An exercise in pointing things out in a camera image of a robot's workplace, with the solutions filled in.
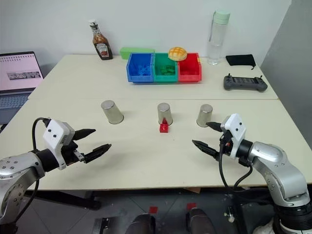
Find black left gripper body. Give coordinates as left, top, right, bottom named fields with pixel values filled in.
left=61, top=136, right=86, bottom=167

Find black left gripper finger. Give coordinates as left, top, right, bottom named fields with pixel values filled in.
left=83, top=143, right=112, bottom=164
left=73, top=128, right=97, bottom=141

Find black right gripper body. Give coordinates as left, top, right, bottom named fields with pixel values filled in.
left=219, top=130, right=234, bottom=156

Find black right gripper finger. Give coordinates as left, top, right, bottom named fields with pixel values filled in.
left=206, top=121, right=223, bottom=134
left=192, top=139, right=220, bottom=162

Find steel cup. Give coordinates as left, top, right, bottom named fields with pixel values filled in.
left=100, top=99, right=124, bottom=125
left=196, top=104, right=215, bottom=127
left=157, top=102, right=174, bottom=126

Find red toy brick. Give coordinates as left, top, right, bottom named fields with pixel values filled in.
left=159, top=117, right=170, bottom=134

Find grey handheld controller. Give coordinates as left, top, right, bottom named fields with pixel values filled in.
left=223, top=74, right=268, bottom=93

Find red storage bin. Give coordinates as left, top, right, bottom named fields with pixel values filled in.
left=177, top=52, right=202, bottom=83

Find black cloth pouch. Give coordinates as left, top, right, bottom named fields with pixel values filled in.
left=225, top=54, right=256, bottom=70

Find green plastic parts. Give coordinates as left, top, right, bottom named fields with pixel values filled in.
left=159, top=64, right=176, bottom=75

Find green storage bin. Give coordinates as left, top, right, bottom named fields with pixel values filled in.
left=153, top=53, right=179, bottom=83

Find melon pan bread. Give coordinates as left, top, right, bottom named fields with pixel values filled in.
left=168, top=47, right=188, bottom=61

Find blue storage bin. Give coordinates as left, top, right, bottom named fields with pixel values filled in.
left=126, top=52, right=156, bottom=83

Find open laptop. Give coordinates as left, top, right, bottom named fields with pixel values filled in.
left=0, top=51, right=44, bottom=126

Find blue plastic parts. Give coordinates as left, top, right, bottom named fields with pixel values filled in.
left=135, top=63, right=151, bottom=77

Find clear bottle with green lid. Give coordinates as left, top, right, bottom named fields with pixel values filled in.
left=206, top=10, right=231, bottom=66

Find ketchup bottle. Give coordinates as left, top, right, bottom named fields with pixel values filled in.
left=89, top=19, right=114, bottom=61

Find green rectangular box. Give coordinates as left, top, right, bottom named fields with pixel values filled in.
left=119, top=47, right=156, bottom=60

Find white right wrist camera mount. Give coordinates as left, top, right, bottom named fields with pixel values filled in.
left=220, top=113, right=247, bottom=160

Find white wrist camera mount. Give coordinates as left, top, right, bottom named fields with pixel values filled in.
left=42, top=119, right=75, bottom=171
left=220, top=113, right=247, bottom=160

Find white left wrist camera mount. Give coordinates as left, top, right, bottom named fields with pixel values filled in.
left=42, top=119, right=75, bottom=171

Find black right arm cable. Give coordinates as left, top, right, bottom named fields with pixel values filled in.
left=218, top=142, right=255, bottom=193

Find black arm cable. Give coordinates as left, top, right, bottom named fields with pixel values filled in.
left=218, top=142, right=255, bottom=193
left=14, top=117, right=51, bottom=234

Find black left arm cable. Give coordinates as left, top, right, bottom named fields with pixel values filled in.
left=14, top=117, right=51, bottom=234

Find black table frame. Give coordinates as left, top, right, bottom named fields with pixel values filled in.
left=24, top=187, right=276, bottom=213

